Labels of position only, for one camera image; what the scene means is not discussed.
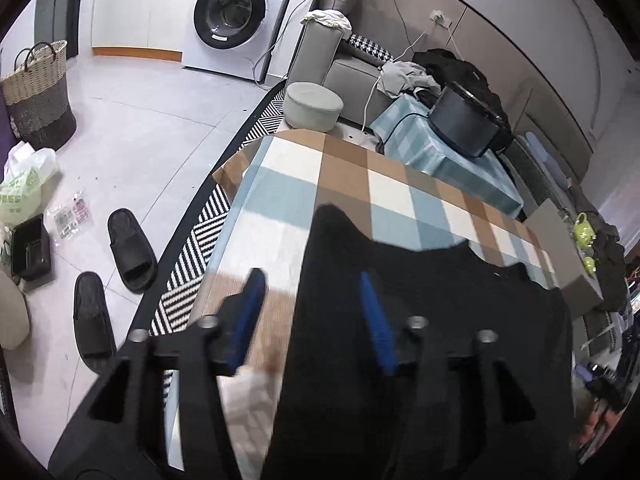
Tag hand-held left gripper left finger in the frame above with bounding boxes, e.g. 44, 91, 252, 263
47, 267, 268, 480

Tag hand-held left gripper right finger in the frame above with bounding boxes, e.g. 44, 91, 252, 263
360, 271, 538, 480

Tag black knit sweater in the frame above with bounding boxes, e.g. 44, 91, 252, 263
260, 203, 576, 480

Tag grey clothes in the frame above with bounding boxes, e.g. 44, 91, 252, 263
377, 60, 441, 96

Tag black white striped rug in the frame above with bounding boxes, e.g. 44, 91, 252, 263
135, 87, 288, 336

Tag dark cloth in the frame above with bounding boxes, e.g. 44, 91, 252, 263
592, 220, 632, 311

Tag black slipper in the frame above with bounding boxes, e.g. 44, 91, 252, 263
107, 208, 158, 294
73, 271, 117, 373

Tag cardboard box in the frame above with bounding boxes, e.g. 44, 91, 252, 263
525, 199, 605, 316

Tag green teapot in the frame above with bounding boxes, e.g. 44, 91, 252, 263
572, 212, 593, 248

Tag brown blue checked tablecloth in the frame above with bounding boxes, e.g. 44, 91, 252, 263
165, 129, 561, 480

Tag light blue checked cloth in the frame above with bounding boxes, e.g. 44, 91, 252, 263
370, 94, 525, 221

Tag clear plastic packets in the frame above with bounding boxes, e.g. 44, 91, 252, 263
47, 190, 93, 238

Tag black rice cooker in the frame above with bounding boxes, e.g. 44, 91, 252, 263
430, 81, 513, 157

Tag round grey stool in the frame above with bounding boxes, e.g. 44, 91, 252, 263
282, 82, 344, 133

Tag black plastic tray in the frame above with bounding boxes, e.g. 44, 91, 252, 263
10, 213, 53, 281

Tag beige round cushion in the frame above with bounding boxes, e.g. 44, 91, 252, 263
0, 270, 31, 351

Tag grey sofa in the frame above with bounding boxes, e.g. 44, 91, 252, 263
287, 22, 396, 128

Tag green plastic bag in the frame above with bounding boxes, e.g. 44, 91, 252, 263
0, 147, 58, 226

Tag black jacket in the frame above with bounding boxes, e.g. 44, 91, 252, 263
412, 49, 513, 136

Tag houndstooth cushion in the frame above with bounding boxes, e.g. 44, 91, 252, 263
345, 34, 393, 63

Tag white washing machine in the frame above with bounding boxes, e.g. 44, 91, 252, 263
181, 0, 303, 82

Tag woven laundry basket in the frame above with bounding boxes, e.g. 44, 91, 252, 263
1, 40, 77, 152

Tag white cloth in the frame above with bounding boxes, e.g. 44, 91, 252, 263
300, 9, 353, 41

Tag white base cabinets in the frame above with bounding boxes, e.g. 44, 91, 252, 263
91, 0, 201, 63

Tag black framed glass door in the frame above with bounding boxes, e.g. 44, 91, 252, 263
35, 0, 88, 58

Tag white cable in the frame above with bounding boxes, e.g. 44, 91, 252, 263
362, 22, 436, 128

